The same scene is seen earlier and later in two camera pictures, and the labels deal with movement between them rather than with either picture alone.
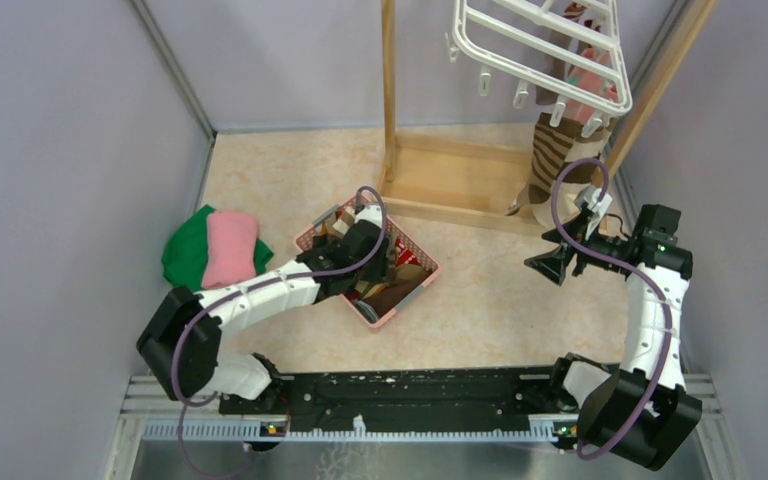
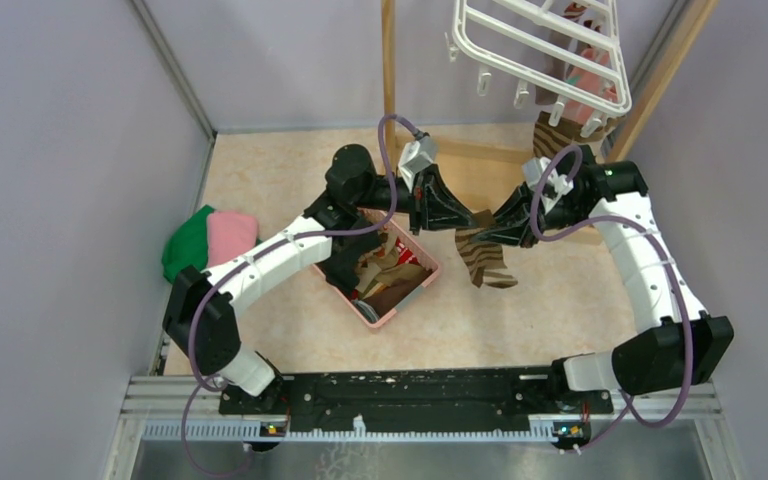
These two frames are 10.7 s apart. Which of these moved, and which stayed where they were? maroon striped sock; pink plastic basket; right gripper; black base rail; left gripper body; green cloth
Moved: left gripper body; right gripper
Stayed: pink plastic basket; black base rail; green cloth; maroon striped sock
